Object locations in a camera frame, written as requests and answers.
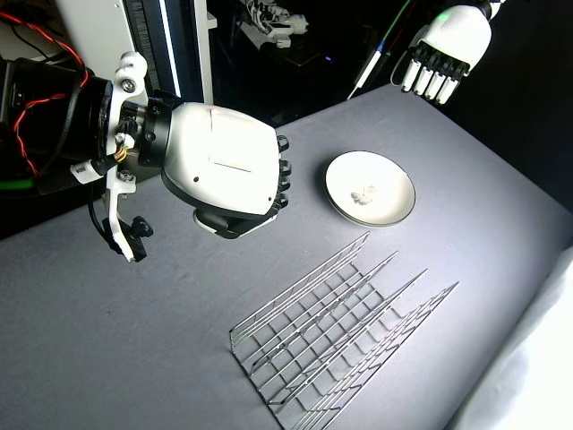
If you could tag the white robot body column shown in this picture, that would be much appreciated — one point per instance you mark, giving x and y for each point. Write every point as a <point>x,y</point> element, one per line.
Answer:
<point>103,27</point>

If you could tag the grey tablecloth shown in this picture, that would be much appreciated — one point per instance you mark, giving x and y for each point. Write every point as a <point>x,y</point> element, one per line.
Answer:
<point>134,336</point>

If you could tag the white spare robot hand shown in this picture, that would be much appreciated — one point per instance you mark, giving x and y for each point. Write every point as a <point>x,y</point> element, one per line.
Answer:
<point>291,22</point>

